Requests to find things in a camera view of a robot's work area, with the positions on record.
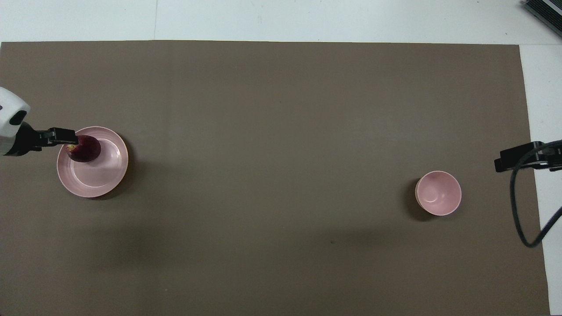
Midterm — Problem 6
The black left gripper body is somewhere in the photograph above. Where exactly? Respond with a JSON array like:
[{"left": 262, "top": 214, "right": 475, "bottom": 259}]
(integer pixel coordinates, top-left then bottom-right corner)
[{"left": 4, "top": 122, "right": 41, "bottom": 158}]

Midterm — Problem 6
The dark red apple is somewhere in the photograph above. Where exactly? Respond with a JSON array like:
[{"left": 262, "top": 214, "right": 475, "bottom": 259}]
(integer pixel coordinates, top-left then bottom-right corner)
[{"left": 66, "top": 135, "right": 101, "bottom": 163}]

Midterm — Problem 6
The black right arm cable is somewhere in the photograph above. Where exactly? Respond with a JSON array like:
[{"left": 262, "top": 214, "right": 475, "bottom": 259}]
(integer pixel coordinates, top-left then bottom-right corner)
[{"left": 509, "top": 140, "right": 562, "bottom": 248}]

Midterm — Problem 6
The pink round plate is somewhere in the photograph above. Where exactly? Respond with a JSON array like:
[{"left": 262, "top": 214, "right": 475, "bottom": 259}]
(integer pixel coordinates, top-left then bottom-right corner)
[{"left": 57, "top": 126, "right": 129, "bottom": 198}]

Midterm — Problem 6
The brown table mat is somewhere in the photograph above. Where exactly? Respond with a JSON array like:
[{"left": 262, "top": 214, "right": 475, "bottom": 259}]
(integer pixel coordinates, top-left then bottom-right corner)
[{"left": 0, "top": 40, "right": 550, "bottom": 316}]

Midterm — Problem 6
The pink small bowl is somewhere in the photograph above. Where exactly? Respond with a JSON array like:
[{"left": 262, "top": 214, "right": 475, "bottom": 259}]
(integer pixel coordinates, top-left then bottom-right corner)
[{"left": 415, "top": 170, "right": 462, "bottom": 216}]

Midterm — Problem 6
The grey ribbed metal device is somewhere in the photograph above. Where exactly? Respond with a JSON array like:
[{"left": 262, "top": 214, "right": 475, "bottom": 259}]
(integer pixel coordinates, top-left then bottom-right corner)
[{"left": 522, "top": 0, "right": 562, "bottom": 38}]

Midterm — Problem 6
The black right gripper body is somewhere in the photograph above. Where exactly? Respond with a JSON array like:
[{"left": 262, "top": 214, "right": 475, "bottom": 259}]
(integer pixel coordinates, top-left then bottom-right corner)
[{"left": 533, "top": 147, "right": 562, "bottom": 170}]

